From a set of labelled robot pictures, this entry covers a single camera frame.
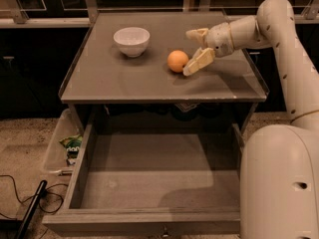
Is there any open grey top drawer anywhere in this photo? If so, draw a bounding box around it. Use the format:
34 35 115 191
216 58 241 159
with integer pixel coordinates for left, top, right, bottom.
43 124 243 237

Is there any white ceramic bowl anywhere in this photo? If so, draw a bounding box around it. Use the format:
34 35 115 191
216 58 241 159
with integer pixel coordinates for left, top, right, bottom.
113 27 151 58

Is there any metal drawer knob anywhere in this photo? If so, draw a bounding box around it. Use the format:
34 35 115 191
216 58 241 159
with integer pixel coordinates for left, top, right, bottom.
161 226 169 239

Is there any orange fruit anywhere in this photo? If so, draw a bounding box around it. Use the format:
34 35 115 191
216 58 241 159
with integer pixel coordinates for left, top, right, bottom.
167 50 188 73

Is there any clear plastic bin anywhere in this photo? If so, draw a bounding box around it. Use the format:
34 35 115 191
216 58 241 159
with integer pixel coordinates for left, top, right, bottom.
42 109 79 175

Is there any black cable on floor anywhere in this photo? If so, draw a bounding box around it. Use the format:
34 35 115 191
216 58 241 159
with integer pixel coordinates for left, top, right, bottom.
0 174 70 221

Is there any green snack packet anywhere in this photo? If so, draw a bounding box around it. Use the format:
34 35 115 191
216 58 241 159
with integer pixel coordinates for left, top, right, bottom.
60 134 83 165

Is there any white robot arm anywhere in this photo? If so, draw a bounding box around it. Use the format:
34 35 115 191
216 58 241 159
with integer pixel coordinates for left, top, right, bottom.
183 0 319 239

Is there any grey cabinet with top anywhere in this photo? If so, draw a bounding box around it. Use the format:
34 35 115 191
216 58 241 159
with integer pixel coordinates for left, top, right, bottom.
59 12 268 124

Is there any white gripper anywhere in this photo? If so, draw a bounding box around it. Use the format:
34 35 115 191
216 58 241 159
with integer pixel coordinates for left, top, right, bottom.
182 23 234 77

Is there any black bar on floor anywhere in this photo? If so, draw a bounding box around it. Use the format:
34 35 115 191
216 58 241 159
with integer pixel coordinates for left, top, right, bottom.
14 180 47 239

